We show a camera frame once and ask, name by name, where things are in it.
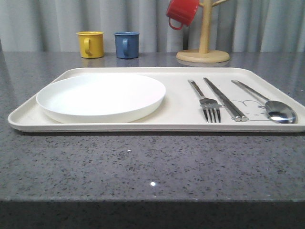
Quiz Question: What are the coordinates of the white round plate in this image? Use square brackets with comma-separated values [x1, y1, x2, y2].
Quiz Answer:
[36, 73, 166, 123]

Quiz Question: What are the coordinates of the silver metal fork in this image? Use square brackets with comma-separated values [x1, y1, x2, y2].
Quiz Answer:
[188, 79, 222, 123]

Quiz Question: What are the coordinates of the silver metal spoon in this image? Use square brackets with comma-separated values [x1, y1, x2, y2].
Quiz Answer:
[231, 80, 297, 124]

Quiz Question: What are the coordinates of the blue enamel mug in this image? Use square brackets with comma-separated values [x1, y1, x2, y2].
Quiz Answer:
[114, 31, 140, 59]

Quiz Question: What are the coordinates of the cream rabbit serving tray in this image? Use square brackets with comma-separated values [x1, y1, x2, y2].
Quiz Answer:
[8, 67, 305, 133]

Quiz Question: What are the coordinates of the wooden mug tree stand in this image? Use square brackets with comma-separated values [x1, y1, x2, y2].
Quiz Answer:
[176, 0, 230, 63]

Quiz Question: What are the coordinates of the yellow enamel mug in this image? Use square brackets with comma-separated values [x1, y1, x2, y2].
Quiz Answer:
[77, 31, 104, 59]

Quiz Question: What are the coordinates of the red enamel mug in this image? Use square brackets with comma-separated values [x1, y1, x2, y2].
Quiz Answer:
[166, 0, 200, 30]

